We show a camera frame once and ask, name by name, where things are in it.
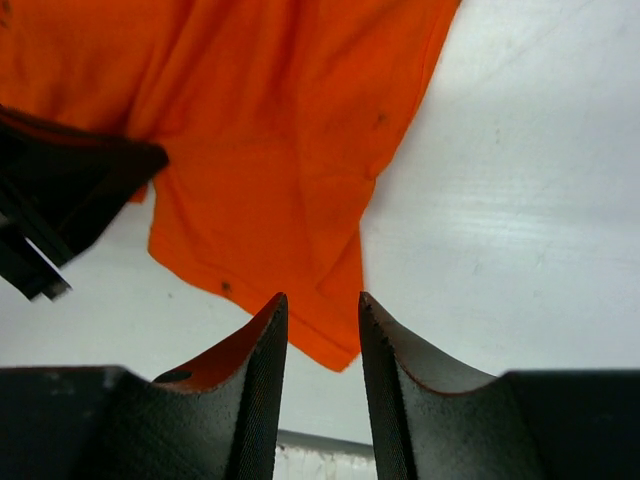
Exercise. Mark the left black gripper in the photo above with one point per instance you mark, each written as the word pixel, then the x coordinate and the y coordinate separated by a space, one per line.
pixel 61 187

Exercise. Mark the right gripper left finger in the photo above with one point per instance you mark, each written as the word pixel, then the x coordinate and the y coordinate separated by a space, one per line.
pixel 213 417

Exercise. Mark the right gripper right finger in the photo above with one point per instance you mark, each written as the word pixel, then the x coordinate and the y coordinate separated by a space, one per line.
pixel 435 417

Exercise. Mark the orange t shirt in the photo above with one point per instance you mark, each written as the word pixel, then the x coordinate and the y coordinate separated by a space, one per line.
pixel 277 118

